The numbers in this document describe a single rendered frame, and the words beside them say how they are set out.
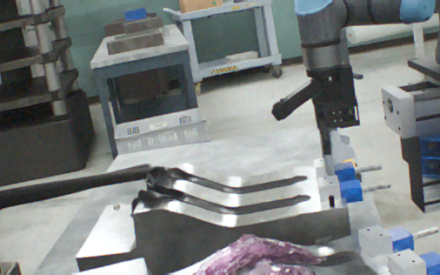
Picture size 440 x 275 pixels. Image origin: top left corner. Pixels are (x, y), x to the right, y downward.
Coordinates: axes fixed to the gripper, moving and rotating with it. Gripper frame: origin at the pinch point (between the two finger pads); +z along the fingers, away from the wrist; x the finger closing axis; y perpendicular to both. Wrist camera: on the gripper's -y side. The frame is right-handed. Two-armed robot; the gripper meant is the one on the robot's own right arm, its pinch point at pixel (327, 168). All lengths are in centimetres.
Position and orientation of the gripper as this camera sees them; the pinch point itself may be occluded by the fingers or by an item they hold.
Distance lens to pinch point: 131.9
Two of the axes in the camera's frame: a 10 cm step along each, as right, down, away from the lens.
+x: 0.8, -2.8, 9.6
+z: 1.7, 9.5, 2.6
